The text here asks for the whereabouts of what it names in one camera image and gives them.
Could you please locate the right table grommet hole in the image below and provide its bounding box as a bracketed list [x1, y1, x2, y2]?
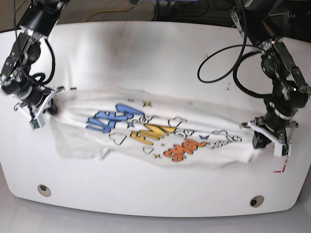
[249, 195, 264, 208]

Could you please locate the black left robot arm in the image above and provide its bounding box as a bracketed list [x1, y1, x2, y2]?
[230, 0, 311, 157]

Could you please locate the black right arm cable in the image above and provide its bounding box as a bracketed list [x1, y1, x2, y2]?
[12, 0, 57, 88]

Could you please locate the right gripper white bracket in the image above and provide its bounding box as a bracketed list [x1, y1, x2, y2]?
[14, 86, 65, 123]

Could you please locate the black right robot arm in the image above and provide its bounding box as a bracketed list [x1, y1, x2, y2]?
[0, 0, 69, 130]

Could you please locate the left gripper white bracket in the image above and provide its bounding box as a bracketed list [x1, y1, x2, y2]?
[239, 116, 299, 150]

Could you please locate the white printed t-shirt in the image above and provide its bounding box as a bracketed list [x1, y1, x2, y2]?
[50, 89, 263, 170]

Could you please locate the red tape rectangle marking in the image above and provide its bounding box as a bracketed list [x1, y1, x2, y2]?
[273, 156, 289, 173]

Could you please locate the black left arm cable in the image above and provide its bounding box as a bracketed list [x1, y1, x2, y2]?
[197, 0, 273, 98]

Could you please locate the left table grommet hole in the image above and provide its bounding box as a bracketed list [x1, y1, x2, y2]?
[37, 184, 51, 197]

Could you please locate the table grommet hole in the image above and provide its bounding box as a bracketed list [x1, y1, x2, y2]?
[37, 184, 51, 197]
[249, 195, 264, 208]

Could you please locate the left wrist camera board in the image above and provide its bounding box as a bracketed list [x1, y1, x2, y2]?
[274, 143, 292, 157]

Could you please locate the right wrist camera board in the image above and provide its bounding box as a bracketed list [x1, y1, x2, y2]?
[29, 119, 45, 131]

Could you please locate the yellow cable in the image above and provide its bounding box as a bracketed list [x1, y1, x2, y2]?
[82, 1, 137, 22]

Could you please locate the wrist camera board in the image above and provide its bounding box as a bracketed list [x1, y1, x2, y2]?
[274, 143, 292, 157]
[29, 119, 45, 131]

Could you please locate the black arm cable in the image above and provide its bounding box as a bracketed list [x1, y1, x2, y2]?
[197, 0, 273, 98]
[12, 0, 57, 88]

